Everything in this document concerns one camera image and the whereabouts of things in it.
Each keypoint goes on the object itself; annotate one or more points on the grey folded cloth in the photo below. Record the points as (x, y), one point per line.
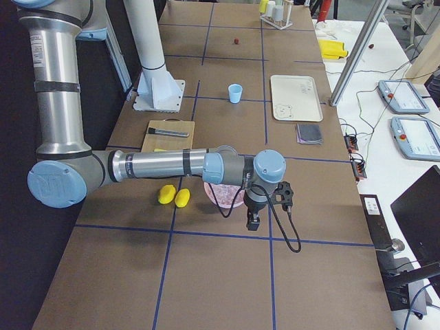
(308, 134)

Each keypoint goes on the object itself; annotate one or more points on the yellow cup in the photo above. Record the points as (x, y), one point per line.
(263, 6)

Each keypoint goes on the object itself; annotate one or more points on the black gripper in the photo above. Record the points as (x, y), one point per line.
(253, 207)

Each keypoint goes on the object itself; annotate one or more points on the teach pendant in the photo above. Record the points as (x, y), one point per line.
(415, 138)
(402, 97)

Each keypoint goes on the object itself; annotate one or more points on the light blue plastic cup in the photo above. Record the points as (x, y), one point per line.
(235, 92)

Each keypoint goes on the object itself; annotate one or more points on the wooden cutting board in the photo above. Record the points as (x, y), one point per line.
(153, 142)

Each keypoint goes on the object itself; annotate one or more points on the grey cup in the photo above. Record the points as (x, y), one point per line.
(270, 6)

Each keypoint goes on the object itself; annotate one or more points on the black laptop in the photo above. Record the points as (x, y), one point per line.
(416, 212)

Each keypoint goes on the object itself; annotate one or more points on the black silver muddler stick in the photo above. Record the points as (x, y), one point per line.
(163, 132)

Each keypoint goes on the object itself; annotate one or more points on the teach pendant near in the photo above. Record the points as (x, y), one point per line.
(415, 138)

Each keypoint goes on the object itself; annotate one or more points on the white wire cup rack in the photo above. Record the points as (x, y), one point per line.
(286, 22)

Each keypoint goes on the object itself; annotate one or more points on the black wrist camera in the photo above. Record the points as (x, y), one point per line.
(283, 195)

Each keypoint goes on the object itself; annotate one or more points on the teach pendant far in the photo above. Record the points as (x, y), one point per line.
(402, 97)

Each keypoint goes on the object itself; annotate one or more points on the yellow lemon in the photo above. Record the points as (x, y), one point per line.
(182, 198)
(166, 194)

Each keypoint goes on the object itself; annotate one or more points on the white pedestal column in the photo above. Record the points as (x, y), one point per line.
(157, 89)

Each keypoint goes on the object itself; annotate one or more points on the white cup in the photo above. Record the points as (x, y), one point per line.
(278, 12)

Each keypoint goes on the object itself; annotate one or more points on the pink bowl of ice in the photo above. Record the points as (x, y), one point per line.
(224, 194)

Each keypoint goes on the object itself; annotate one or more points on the red relay board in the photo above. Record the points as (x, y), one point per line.
(358, 167)
(351, 143)

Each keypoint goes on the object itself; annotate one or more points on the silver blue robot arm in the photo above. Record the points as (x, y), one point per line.
(102, 101)

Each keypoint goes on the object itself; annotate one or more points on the cream bear tray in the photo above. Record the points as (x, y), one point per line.
(295, 98)

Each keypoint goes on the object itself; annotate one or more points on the yellow cloth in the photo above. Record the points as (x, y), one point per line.
(332, 49)

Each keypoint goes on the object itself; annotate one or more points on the aluminium frame post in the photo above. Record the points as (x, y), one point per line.
(360, 45)

